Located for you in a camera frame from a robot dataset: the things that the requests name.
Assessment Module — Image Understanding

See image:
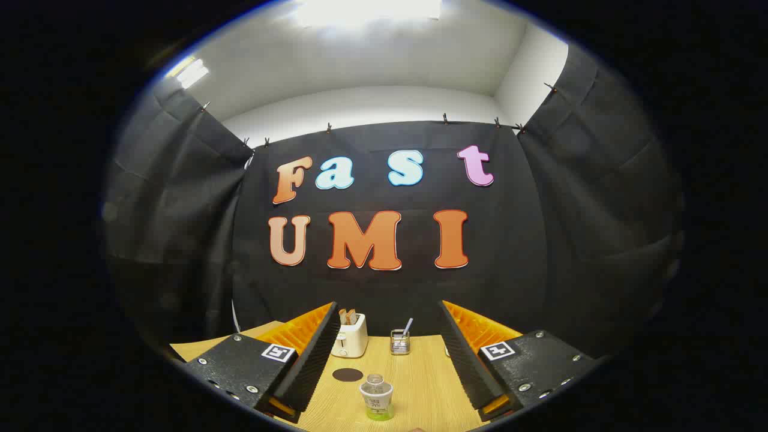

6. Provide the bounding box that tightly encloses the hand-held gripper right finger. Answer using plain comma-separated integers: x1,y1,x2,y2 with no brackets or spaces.
438,300,602,423

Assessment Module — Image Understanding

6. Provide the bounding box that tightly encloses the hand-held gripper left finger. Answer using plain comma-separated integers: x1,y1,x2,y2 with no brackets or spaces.
180,302,341,424

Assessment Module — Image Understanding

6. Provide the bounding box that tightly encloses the clear juice bottle green label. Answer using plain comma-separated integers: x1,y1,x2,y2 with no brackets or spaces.
359,374,395,421

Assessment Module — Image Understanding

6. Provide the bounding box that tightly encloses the cream white toaster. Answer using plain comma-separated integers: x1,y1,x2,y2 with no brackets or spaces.
331,313,368,359

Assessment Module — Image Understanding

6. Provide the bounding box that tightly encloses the wooden table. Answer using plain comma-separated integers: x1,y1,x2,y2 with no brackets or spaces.
170,321,488,432

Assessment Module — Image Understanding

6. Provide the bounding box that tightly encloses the black backdrop cloth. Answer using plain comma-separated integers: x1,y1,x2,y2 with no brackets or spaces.
102,45,685,361

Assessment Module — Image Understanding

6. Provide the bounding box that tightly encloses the small ceiling light panel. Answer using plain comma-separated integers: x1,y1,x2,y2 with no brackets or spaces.
168,57,211,89

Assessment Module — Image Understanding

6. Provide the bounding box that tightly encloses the large ceiling light panel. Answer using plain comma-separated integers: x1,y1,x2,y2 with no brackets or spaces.
294,0,443,28

